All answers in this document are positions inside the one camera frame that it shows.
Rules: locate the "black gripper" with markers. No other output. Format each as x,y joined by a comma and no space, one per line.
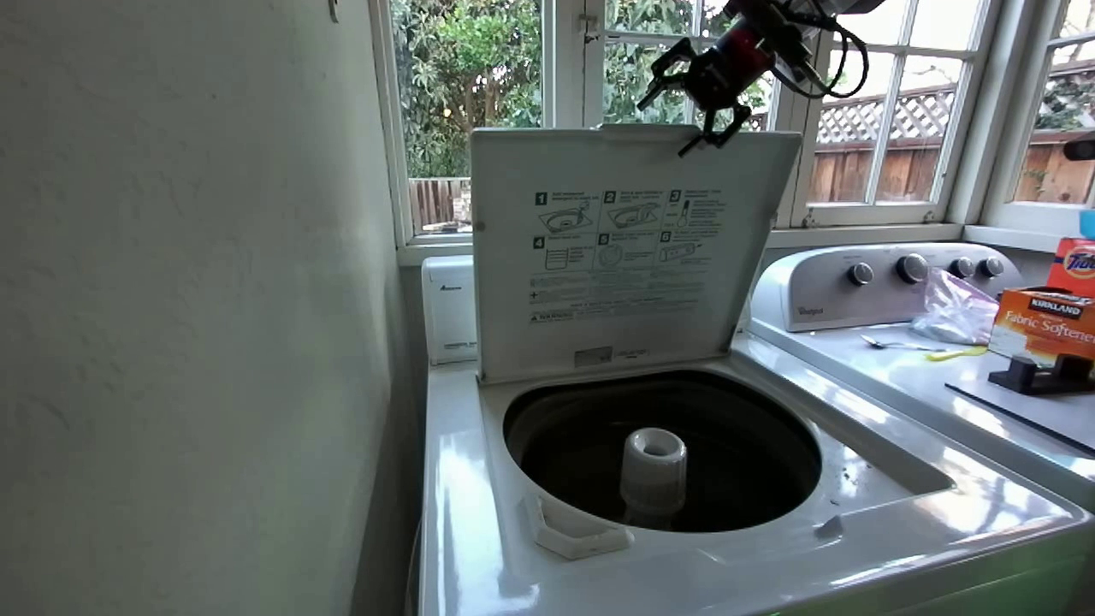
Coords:
737,64

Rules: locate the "white washer lid with instructions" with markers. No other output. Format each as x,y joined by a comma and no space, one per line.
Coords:
618,260

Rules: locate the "dark wash drum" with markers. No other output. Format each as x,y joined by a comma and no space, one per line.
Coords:
753,455

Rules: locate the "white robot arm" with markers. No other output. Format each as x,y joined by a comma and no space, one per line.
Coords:
799,8

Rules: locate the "white top-load washing machine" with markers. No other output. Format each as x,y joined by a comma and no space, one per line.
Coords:
479,534

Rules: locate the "white washer agitator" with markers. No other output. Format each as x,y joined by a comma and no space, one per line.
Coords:
654,466

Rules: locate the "white bleach dispenser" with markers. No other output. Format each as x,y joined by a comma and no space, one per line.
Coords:
577,534

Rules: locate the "yellow small item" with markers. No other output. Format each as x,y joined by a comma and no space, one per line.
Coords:
957,354

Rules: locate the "white dryer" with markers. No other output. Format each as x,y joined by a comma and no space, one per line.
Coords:
903,389

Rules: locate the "clear plastic bag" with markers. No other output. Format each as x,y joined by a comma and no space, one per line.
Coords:
953,309

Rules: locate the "large grey dryer knob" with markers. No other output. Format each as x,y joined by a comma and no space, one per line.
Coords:
912,268

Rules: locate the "black stand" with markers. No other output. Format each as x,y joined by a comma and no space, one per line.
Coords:
1044,379

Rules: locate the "brown wooden fence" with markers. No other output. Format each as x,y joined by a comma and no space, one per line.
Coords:
879,159

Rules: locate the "red box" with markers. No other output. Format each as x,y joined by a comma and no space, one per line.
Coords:
1076,268

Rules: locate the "orange dryer sheet box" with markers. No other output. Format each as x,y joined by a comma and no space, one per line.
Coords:
1044,326

